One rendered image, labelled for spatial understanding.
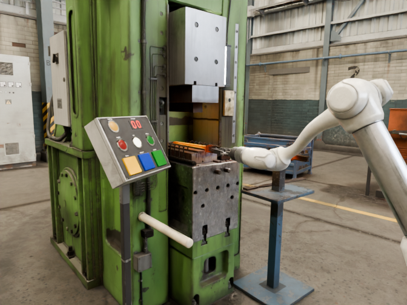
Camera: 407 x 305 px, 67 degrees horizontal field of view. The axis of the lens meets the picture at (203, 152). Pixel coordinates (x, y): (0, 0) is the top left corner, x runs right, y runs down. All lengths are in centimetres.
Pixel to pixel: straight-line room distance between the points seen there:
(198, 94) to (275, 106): 873
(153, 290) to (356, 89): 159
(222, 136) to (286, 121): 819
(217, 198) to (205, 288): 57
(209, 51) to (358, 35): 804
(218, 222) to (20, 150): 537
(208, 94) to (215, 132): 38
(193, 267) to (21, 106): 543
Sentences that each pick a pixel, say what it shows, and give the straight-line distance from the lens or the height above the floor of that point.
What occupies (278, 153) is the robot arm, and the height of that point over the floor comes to 102.
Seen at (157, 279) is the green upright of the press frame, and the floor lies 19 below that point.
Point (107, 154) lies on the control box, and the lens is 126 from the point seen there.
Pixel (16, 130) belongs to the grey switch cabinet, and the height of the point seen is 73.
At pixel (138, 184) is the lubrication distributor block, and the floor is 82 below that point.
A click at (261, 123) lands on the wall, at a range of 1071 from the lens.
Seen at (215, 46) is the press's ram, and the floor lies 159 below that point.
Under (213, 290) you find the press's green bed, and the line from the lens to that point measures 213.
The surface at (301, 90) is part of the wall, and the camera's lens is 1001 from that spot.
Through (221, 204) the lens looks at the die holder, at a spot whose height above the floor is 66.
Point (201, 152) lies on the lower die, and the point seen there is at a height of 98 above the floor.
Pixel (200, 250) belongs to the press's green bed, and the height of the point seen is 40.
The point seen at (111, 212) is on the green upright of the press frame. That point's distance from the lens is 216.
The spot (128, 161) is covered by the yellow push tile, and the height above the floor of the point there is 103.
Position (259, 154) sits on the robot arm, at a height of 103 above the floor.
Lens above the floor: 126
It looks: 9 degrees down
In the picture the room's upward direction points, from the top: 1 degrees clockwise
